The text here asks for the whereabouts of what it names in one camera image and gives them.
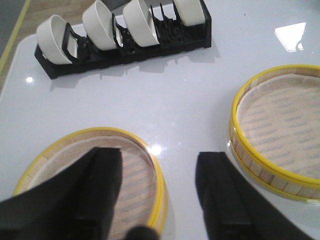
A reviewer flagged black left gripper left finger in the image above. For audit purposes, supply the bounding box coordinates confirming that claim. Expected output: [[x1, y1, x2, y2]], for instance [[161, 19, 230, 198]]
[[0, 147, 123, 240]]

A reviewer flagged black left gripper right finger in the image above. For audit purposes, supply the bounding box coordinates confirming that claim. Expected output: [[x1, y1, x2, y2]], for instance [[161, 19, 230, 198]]
[[195, 152, 311, 240]]

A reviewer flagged bamboo steamer basket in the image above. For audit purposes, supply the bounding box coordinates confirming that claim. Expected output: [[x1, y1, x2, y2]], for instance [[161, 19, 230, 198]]
[[229, 64, 320, 204], [13, 127, 168, 240]]

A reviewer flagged white steamer liner paper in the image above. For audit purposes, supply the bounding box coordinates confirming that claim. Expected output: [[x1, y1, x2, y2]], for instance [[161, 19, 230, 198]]
[[236, 73, 320, 179]]

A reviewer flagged white bowl far left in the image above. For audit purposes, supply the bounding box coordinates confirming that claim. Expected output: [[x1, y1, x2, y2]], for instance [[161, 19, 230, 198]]
[[36, 14, 72, 65]]

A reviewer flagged white bowl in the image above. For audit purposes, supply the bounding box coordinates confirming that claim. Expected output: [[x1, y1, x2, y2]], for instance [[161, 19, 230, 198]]
[[123, 0, 160, 47], [82, 0, 123, 51], [36, 14, 72, 65], [173, 0, 206, 27]]

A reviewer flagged black bowl rack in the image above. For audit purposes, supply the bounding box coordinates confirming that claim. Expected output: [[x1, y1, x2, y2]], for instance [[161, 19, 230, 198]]
[[34, 0, 212, 80]]

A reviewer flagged white bowl right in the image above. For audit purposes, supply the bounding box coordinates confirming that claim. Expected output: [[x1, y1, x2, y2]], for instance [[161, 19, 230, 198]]
[[173, 0, 206, 27]]

